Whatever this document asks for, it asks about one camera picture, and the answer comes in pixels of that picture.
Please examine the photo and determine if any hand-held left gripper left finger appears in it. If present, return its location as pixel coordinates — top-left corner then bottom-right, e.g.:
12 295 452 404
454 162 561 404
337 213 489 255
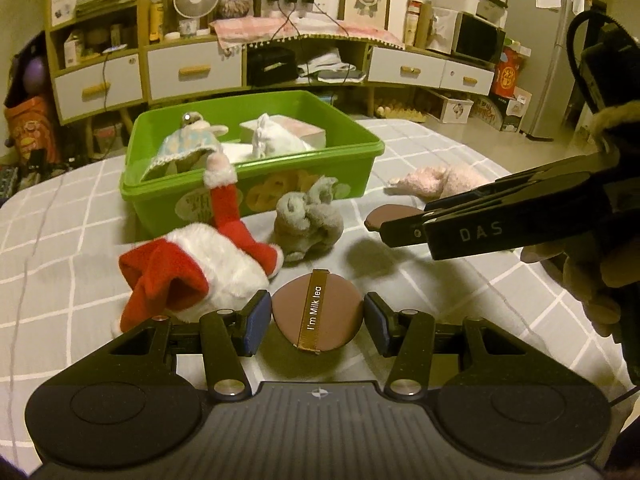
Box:
107 290 273 401

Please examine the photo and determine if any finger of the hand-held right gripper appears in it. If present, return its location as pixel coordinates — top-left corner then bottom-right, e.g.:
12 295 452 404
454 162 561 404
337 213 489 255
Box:
424 152 618 213
382 172 593 248

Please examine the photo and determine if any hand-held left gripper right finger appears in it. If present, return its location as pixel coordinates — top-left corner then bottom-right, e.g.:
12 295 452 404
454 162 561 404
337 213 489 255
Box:
364 291 526 401

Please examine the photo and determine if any brown powder puff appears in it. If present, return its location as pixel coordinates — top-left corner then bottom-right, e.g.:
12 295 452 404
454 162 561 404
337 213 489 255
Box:
272 270 363 353
365 204 426 233

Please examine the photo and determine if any red and white santa plush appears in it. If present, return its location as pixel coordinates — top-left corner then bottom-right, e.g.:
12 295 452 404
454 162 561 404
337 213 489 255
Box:
112 152 283 336

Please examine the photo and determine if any grey plush toy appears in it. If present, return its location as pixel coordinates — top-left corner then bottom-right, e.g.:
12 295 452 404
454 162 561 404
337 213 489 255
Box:
272 176 346 262

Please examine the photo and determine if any green plastic bin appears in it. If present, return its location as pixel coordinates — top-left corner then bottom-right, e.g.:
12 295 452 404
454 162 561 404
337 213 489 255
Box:
120 91 386 238

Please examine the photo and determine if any long white foam block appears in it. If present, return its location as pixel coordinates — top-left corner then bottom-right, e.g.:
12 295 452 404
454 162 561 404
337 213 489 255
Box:
239 115 327 148

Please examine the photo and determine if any white drawstring pouch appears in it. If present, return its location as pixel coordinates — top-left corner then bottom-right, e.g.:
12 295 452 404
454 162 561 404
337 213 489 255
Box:
250 114 313 158

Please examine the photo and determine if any doll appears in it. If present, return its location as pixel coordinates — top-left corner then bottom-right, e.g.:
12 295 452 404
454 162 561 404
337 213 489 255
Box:
142 112 231 181

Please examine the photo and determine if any person's right hand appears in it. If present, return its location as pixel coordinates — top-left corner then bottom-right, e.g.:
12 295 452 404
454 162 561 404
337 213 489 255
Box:
520 240 623 341

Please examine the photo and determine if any pink plush toy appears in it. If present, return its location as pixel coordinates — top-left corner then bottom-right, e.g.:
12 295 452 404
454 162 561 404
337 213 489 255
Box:
385 165 493 200

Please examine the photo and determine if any white printed storage box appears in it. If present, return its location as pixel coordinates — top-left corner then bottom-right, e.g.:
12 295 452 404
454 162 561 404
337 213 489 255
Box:
427 90 473 123

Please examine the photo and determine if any red gift bag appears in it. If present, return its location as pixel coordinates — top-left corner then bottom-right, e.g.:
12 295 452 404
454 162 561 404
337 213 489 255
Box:
492 47 523 98

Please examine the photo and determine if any egg tray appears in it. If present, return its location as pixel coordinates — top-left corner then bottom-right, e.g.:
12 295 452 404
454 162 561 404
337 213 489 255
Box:
375 105 426 123

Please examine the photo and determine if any silver refrigerator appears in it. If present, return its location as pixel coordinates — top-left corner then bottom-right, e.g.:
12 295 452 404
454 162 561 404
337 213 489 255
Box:
505 0 586 141

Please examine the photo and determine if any black microwave oven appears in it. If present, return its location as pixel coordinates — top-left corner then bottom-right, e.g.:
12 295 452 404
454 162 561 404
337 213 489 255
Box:
452 12 506 63

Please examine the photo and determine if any white cardboard box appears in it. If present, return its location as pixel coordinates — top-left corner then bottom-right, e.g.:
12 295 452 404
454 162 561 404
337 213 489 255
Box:
431 0 508 21

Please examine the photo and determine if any black bag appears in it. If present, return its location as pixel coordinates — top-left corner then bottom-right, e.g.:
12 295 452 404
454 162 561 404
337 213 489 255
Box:
247 47 296 86

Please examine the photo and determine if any pink fringed cloth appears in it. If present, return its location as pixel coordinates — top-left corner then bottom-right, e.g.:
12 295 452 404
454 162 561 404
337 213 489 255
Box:
210 15 406 51

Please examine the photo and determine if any long wooden cabinet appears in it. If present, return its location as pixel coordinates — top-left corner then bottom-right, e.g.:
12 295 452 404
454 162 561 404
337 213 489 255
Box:
44 0 498 128

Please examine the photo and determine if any orange printed bag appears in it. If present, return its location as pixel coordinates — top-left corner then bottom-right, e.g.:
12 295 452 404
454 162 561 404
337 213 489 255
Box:
5 97 56 161

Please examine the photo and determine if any small white desk fan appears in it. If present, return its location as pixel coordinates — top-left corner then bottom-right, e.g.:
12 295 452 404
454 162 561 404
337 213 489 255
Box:
175 0 219 37

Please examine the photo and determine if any purple ball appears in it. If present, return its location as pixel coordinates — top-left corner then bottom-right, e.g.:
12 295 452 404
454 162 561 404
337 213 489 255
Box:
20 57 51 96

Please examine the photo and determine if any white drawer wooden handle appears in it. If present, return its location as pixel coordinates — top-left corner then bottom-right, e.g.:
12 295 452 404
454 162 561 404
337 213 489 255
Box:
441 60 496 96
369 47 446 88
54 52 143 121
147 42 243 101

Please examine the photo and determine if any black cable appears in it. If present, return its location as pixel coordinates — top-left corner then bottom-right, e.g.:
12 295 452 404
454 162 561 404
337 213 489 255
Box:
567 10 608 91

